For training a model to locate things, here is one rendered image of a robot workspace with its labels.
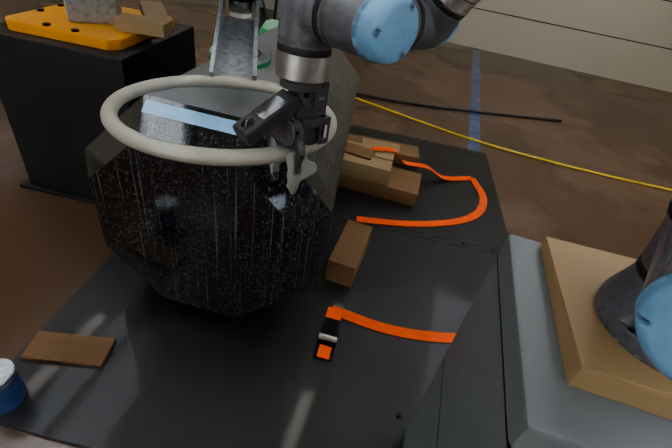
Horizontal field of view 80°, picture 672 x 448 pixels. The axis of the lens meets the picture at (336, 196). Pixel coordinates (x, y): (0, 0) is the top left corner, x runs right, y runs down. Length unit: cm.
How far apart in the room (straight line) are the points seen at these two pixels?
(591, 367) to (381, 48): 50
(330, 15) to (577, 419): 61
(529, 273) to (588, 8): 576
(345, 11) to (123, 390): 130
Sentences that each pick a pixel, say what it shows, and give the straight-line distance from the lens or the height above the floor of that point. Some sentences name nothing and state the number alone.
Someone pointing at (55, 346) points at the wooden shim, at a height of 3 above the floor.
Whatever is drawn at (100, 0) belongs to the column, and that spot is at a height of 87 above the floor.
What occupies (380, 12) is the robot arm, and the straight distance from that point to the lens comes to 56.
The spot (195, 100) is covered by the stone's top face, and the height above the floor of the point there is 83.
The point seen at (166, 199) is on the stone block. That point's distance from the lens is 130.
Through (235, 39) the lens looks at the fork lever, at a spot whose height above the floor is 95.
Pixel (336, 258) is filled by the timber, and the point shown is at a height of 13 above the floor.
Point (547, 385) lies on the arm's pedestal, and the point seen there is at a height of 85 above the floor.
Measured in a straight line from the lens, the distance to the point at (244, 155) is 72.
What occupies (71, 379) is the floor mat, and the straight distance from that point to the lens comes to 161.
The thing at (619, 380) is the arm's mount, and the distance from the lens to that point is 67.
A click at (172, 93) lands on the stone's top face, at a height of 83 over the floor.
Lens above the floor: 132
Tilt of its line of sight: 35 degrees down
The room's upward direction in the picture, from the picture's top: 10 degrees clockwise
